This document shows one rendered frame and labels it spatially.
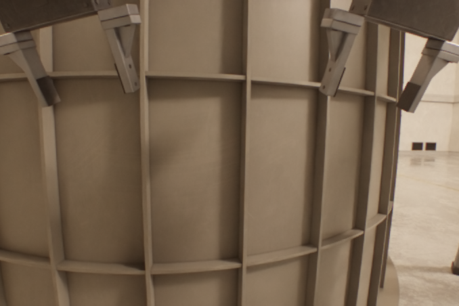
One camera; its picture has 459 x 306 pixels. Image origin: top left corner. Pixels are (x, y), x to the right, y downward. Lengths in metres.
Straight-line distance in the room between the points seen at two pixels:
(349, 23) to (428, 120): 8.54
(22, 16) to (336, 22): 0.37
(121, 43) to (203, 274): 0.46
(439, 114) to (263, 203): 8.70
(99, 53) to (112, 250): 0.39
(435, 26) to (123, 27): 0.38
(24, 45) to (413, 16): 0.49
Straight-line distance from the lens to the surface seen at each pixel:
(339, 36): 0.36
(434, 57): 0.44
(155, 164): 0.50
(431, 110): 8.94
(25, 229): 0.69
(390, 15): 0.37
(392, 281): 1.38
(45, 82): 0.44
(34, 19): 0.39
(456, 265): 1.64
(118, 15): 0.35
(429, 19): 0.40
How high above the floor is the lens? 0.69
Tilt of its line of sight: 6 degrees down
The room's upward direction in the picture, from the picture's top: 1 degrees clockwise
